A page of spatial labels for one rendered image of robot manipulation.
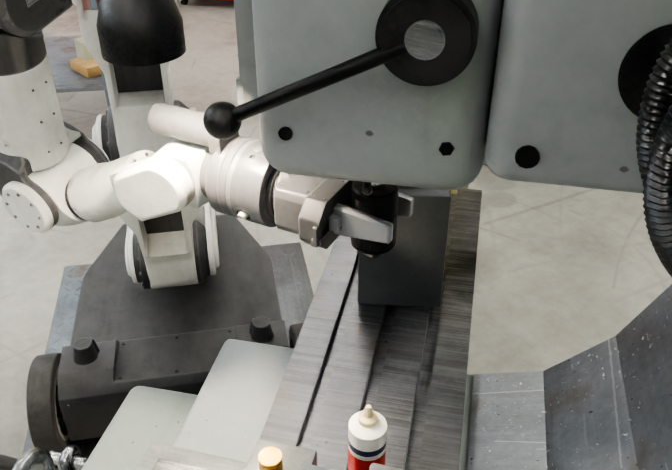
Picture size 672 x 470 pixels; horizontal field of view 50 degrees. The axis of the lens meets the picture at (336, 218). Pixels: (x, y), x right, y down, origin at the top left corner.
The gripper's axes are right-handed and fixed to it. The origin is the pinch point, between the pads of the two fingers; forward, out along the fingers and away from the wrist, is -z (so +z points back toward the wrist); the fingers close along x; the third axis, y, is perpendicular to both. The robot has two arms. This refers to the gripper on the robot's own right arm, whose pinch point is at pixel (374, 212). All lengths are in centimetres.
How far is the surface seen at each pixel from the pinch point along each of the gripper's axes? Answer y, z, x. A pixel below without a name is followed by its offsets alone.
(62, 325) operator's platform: 83, 101, 36
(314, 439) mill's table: 27.9, 3.3, -7.5
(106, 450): 48, 38, -9
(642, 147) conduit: -19.9, -23.3, -15.4
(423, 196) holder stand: 9.4, 1.9, 20.2
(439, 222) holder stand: 13.2, -0.3, 21.1
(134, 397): 48, 41, 1
